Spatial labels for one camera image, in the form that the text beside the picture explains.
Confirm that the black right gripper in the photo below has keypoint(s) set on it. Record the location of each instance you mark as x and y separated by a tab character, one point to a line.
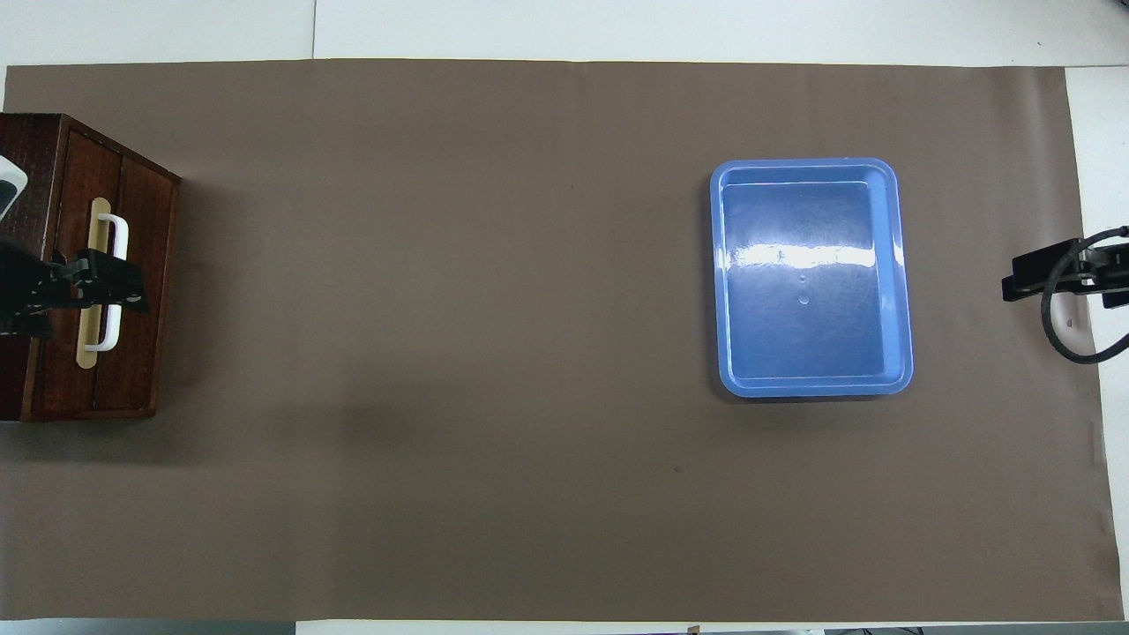
1111	273

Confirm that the blue plastic tray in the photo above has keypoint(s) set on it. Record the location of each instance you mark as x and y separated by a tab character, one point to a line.
811	335

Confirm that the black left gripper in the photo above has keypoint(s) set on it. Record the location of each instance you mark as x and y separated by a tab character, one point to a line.
22	291

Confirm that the brown table mat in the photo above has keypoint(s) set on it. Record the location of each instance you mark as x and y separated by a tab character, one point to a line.
494	353

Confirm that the wooden drawer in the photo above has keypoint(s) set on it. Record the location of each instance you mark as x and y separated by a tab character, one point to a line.
62	388

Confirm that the dark wooden cabinet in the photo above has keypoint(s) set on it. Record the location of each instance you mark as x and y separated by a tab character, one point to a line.
141	353

